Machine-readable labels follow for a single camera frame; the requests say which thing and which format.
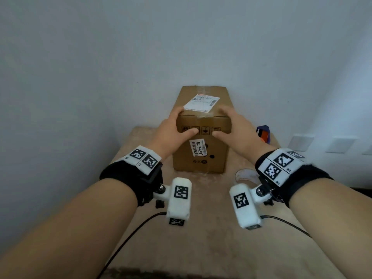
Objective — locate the person's left hand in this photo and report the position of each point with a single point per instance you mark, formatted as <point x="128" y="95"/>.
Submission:
<point x="167" y="136"/>

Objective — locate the person's right hand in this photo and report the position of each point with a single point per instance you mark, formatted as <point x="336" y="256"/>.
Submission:
<point x="244" y="136"/>

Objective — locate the person's left thumb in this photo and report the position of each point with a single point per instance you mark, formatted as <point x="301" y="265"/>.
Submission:
<point x="189" y="132"/>

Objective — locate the person's right thumb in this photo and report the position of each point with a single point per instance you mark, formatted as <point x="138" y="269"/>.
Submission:
<point x="221" y="135"/>

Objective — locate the brown cardboard shipping box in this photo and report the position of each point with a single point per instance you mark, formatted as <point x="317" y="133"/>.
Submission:
<point x="200" y="113"/>

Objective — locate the person's left forearm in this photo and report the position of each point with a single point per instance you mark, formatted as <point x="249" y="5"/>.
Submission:
<point x="75" y="229"/>

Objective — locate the person's right forearm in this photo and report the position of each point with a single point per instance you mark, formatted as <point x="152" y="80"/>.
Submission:
<point x="331" y="223"/>

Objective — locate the blue and orange tool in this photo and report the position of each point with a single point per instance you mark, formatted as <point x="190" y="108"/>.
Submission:
<point x="264" y="134"/>

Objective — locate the clear tape roll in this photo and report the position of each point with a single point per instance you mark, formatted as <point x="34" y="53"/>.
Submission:
<point x="247" y="172"/>

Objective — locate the beige table cloth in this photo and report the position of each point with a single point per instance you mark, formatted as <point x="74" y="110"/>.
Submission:
<point x="212" y="244"/>

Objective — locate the white wrist camera with marker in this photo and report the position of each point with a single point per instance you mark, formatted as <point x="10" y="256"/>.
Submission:
<point x="247" y="212"/>
<point x="180" y="206"/>

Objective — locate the white wall socket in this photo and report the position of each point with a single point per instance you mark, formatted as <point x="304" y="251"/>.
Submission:
<point x="340" y="145"/>
<point x="300" y="142"/>
<point x="367" y="148"/>

